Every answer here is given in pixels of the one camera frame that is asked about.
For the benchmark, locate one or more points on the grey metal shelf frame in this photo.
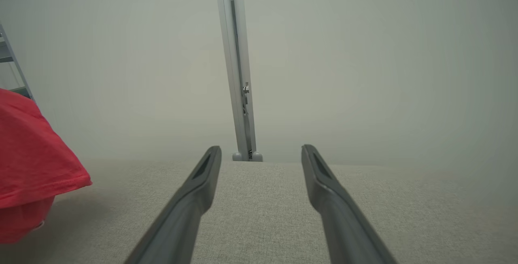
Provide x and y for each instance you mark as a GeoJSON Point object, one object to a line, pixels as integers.
{"type": "Point", "coordinates": [4, 51]}

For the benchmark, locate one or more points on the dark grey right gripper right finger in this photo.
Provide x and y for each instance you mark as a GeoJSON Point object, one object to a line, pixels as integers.
{"type": "Point", "coordinates": [348, 231]}

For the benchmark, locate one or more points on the red basketball jersey white sleeves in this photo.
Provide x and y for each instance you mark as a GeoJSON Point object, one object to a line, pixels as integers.
{"type": "Point", "coordinates": [32, 154]}

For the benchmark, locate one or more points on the teal strip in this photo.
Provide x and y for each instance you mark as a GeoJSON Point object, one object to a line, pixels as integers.
{"type": "Point", "coordinates": [22, 90]}

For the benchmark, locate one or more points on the grey metal partition post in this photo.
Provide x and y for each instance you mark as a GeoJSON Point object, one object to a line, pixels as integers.
{"type": "Point", "coordinates": [228, 53]}

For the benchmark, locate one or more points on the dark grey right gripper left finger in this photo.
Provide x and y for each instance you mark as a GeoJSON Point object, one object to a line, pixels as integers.
{"type": "Point", "coordinates": [178, 223]}

